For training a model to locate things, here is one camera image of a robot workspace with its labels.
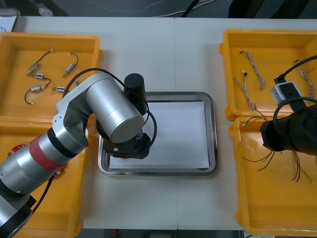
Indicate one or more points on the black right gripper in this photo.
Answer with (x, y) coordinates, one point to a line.
(275, 135)

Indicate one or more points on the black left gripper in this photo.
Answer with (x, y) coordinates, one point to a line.
(133, 150)

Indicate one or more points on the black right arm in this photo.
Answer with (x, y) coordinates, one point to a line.
(309, 134)

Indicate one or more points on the silver-grey and black left arm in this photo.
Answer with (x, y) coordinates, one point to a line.
(114, 109)

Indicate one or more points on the white sheet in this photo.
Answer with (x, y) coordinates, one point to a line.
(178, 134)

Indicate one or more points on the steel tray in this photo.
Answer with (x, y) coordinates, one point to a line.
(214, 124)

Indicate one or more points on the yellow-orange plastic bin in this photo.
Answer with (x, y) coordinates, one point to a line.
(62, 210)
(15, 59)
(267, 203)
(272, 57)

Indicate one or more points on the black stand leg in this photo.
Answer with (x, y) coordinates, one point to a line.
(189, 8)

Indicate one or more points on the grey-rimmed white tray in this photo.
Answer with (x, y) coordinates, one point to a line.
(7, 22)

